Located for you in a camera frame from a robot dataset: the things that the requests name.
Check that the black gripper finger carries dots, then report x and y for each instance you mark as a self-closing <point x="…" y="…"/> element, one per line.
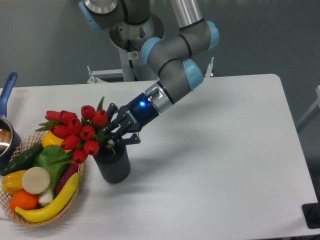
<point x="115" y="115"/>
<point x="117" y="136"/>

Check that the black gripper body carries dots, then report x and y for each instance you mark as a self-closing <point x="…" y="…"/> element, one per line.
<point x="136" y="114"/>

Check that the red tulip bouquet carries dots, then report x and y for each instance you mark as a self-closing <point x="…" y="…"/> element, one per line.
<point x="82" y="137"/>

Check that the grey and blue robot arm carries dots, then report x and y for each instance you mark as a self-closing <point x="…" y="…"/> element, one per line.
<point x="179" y="79"/>

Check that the dark grey ribbed vase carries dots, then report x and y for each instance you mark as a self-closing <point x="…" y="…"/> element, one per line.
<point x="113" y="163"/>

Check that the yellow squash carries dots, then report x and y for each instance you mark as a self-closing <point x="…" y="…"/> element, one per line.
<point x="49" y="139"/>

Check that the purple eggplant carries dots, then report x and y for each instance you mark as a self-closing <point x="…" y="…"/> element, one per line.
<point x="70" y="170"/>

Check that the green bok choy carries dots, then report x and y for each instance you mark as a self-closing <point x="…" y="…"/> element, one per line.
<point x="55" y="161"/>

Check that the yellow banana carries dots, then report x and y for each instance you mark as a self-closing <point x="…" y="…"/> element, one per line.
<point x="55" y="206"/>

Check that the green cucumber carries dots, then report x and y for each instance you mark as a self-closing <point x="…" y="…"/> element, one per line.
<point x="23" y="161"/>

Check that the beige round disc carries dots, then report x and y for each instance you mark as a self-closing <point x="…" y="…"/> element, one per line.
<point x="35" y="180"/>

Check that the yellow bell pepper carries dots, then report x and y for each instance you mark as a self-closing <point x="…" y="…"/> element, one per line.
<point x="12" y="182"/>

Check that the orange fruit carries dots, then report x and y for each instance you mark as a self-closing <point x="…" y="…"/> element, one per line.
<point x="23" y="200"/>

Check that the black device at table edge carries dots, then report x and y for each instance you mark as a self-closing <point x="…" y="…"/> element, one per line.
<point x="311" y="212"/>

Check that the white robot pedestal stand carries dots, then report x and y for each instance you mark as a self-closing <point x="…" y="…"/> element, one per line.
<point x="144" y="54"/>

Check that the blue handled saucepan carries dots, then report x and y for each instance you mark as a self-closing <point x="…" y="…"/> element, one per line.
<point x="9" y="138"/>

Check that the white frame at right edge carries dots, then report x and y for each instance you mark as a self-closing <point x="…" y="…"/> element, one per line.
<point x="312" y="111"/>

